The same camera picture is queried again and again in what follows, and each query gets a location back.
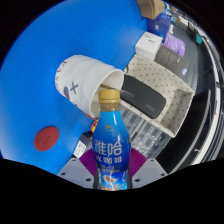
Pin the dark grey flat box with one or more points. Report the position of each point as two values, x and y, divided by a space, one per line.
170 60

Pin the black rectangular case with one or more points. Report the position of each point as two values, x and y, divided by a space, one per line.
143 96

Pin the blue box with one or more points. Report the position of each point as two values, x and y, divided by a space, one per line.
161 23

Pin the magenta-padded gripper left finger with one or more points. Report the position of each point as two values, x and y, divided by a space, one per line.
73 171

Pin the black box with white label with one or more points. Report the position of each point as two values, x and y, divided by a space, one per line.
81 146

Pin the beige dotted open box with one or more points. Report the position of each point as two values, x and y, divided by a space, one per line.
173 100

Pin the dark grey overhead shelf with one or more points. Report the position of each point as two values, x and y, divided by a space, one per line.
193 133

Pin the yellow multimeter with red leads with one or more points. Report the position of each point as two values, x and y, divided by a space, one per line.
94 126

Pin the blue drink bottle gold cap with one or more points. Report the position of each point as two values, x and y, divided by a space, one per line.
110 143

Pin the flat round red coaster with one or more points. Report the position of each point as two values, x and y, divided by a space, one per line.
46 138

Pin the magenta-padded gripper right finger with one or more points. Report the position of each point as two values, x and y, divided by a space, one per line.
150 171

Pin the purple bag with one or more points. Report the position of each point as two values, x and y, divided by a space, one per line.
175 45

